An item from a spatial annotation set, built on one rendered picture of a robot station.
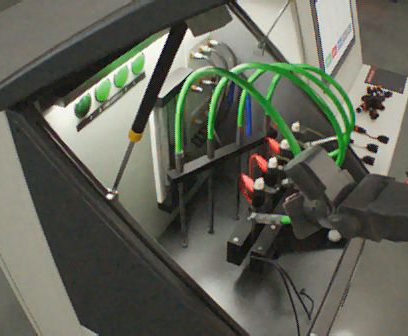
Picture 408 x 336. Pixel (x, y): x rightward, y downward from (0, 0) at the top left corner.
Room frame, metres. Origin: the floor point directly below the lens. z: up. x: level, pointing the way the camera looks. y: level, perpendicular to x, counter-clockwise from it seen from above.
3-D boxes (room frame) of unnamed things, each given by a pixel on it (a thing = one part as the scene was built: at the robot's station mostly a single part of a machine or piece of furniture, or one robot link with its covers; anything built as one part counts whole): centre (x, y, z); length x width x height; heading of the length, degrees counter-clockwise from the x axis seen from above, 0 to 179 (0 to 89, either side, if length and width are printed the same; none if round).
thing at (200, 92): (1.11, 0.00, 1.20); 0.13 x 0.03 x 0.31; 151
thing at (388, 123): (1.31, -0.59, 0.97); 0.70 x 0.22 x 0.03; 151
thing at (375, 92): (1.35, -0.60, 1.01); 0.23 x 0.11 x 0.06; 151
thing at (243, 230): (0.88, -0.18, 0.91); 0.34 x 0.10 x 0.15; 151
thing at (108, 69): (0.90, 0.11, 1.43); 0.54 x 0.03 x 0.02; 151
